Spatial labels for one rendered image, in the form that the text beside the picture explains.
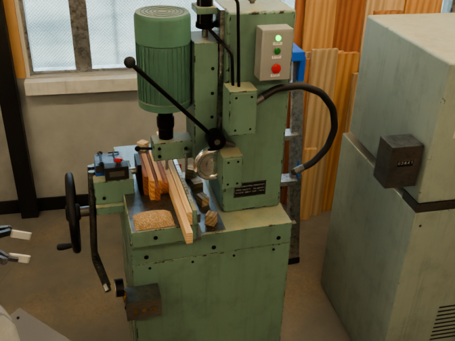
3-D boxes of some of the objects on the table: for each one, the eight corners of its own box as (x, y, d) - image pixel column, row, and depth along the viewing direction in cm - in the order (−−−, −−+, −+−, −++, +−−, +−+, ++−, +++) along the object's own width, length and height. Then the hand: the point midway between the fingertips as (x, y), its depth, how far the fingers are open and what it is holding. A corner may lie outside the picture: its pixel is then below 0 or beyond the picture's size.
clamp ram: (118, 176, 198) (116, 155, 193) (139, 174, 200) (137, 153, 195) (121, 189, 190) (119, 167, 186) (142, 187, 192) (141, 164, 188)
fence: (161, 142, 224) (160, 130, 222) (165, 141, 225) (164, 129, 222) (192, 224, 174) (192, 210, 172) (198, 224, 175) (198, 210, 172)
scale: (163, 134, 217) (163, 134, 217) (166, 134, 218) (166, 134, 218) (189, 201, 176) (189, 201, 176) (193, 201, 176) (193, 201, 176)
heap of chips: (132, 215, 178) (131, 208, 176) (170, 210, 181) (170, 203, 179) (135, 231, 171) (135, 223, 169) (175, 225, 174) (175, 218, 172)
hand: (26, 247), depth 194 cm, fingers open, 13 cm apart
